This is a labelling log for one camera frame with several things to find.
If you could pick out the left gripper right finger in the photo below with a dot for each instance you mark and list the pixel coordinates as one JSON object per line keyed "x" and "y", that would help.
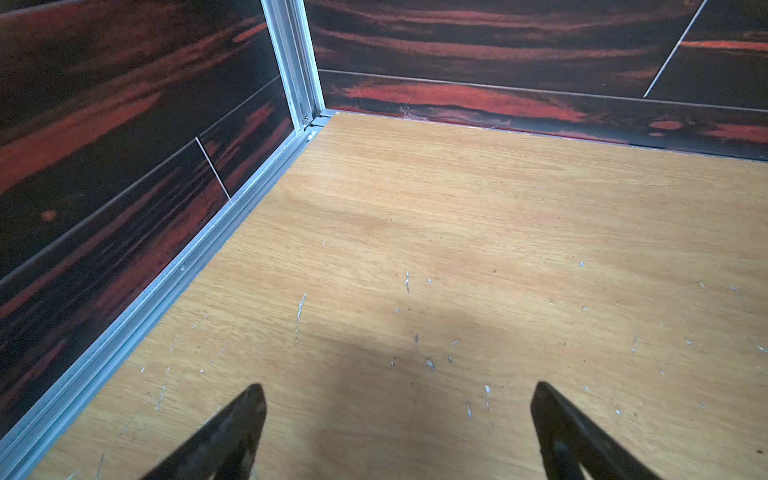
{"x": 572, "y": 446}

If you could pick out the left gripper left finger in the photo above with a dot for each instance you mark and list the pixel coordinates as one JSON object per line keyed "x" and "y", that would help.
{"x": 225, "y": 447}

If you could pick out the left floor aluminium rail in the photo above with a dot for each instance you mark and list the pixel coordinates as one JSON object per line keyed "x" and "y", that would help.
{"x": 27, "y": 443}

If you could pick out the left aluminium frame post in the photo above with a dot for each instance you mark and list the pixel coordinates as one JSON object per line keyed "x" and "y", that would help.
{"x": 288, "y": 26}

